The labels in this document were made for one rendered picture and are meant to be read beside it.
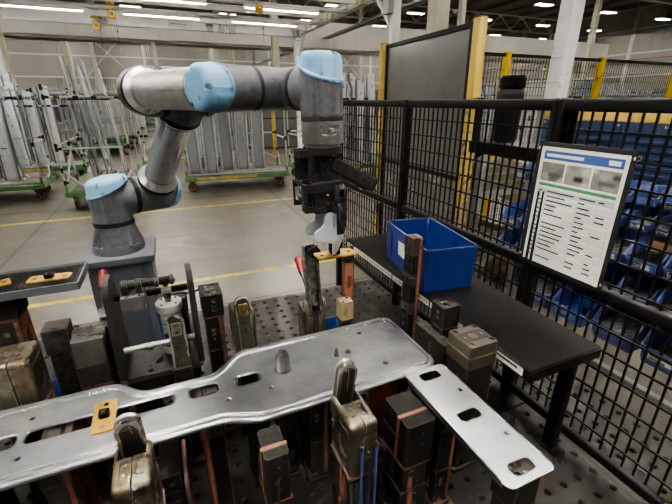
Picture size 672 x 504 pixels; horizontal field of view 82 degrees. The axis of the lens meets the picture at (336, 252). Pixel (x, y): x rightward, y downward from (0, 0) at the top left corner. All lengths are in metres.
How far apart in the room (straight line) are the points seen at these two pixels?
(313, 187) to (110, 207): 0.78
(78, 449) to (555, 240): 1.07
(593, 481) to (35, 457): 1.16
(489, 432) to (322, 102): 0.64
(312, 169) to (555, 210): 0.62
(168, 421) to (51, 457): 0.18
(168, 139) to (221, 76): 0.53
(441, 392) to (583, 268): 0.44
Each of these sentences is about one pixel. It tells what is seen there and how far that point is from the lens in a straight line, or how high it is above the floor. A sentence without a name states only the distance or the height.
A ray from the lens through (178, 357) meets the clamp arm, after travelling 0.96.
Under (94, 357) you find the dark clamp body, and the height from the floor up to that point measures 1.03.
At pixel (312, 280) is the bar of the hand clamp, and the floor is 1.12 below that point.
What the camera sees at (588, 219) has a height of 1.30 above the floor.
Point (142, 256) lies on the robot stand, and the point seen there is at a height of 1.10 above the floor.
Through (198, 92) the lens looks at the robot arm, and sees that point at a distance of 0.69.
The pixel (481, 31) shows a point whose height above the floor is 1.92.
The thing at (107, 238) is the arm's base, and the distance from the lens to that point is 1.36.
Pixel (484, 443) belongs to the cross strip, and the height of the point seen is 1.00.
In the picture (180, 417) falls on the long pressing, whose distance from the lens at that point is 0.83.
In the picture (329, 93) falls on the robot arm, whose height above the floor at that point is 1.55.
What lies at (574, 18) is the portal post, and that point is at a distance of 4.98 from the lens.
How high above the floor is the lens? 1.54
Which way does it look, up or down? 21 degrees down
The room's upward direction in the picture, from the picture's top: straight up
